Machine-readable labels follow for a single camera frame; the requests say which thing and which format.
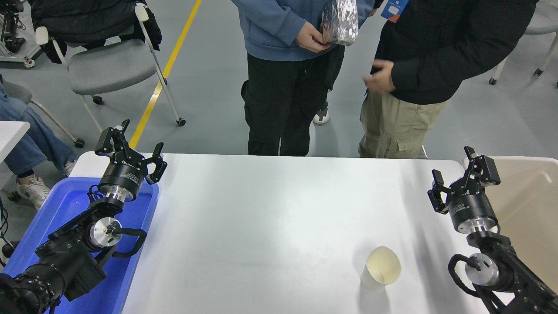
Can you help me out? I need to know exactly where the large pale beige bin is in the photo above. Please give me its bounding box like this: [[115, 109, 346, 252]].
[[461, 156, 558, 294]]

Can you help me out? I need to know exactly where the small white table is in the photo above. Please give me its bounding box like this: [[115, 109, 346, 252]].
[[0, 121, 31, 189]]

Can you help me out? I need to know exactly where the black cable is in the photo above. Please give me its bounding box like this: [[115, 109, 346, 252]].
[[0, 198, 19, 267]]

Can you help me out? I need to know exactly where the grey chair with castors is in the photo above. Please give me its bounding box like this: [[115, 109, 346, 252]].
[[0, 81, 85, 149]]

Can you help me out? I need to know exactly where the black equipment on white stand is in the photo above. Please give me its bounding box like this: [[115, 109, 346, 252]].
[[0, 0, 36, 68]]

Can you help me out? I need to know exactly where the black jacket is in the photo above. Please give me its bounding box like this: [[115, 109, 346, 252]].
[[30, 0, 163, 64]]

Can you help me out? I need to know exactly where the person's right hand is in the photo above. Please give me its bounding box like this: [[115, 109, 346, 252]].
[[295, 22, 332, 54]]

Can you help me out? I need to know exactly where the white paper cup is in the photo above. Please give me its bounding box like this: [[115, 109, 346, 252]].
[[361, 246, 401, 291]]

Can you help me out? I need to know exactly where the grey chair with white frame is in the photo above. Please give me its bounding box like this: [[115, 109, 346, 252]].
[[35, 3, 187, 131], [489, 0, 558, 86]]

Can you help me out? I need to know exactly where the person's left hand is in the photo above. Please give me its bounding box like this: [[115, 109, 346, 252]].
[[363, 60, 395, 94]]

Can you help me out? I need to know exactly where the blue plastic tray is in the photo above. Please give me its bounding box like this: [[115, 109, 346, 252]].
[[2, 177, 160, 314]]

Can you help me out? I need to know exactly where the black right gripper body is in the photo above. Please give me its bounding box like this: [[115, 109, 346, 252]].
[[448, 185, 498, 232]]

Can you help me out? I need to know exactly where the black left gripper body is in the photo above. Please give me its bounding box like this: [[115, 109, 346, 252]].
[[99, 153, 147, 198]]

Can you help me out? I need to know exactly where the blue badge card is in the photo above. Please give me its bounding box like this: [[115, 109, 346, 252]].
[[381, 0, 410, 23]]

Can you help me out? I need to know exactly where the seated person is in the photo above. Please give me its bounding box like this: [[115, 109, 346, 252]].
[[0, 74, 79, 210]]

